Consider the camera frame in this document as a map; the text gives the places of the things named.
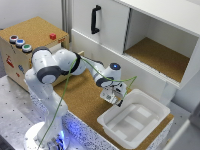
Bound green button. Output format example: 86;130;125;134
21;43;33;54

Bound pink block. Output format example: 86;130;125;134
49;33;57;41

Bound wooden drawer box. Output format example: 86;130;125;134
0;16;71;92

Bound black door handle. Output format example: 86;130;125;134
90;4;102;35

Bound white plastic box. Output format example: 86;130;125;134
96;88;171;150

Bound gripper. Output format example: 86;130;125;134
99;81;128;108

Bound white sliding door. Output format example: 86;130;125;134
71;0;131;55

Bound red button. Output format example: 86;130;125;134
8;34;19;44

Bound blue button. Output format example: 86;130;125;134
15;38;26;49

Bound white cabinet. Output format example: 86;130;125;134
70;0;200;107

